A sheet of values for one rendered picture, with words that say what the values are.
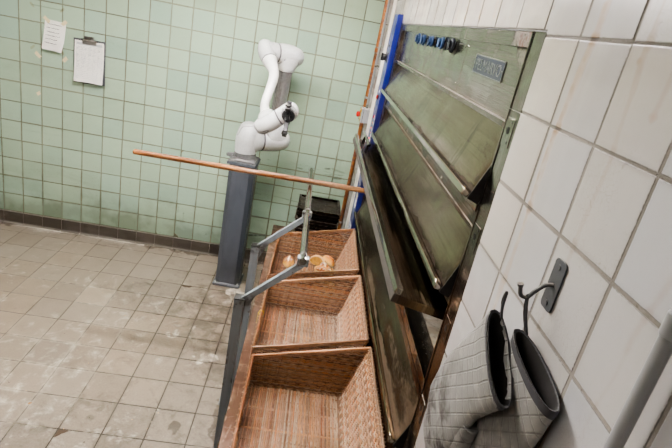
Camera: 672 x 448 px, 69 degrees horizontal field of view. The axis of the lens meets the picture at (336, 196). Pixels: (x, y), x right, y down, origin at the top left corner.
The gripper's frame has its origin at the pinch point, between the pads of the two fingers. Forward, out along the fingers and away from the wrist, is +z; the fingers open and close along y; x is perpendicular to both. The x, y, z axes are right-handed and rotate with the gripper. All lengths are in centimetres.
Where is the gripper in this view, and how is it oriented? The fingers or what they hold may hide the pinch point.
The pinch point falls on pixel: (285, 121)
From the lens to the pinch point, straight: 269.5
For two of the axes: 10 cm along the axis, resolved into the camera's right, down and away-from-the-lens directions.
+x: -9.8, -1.7, -0.8
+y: -1.9, 9.3, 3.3
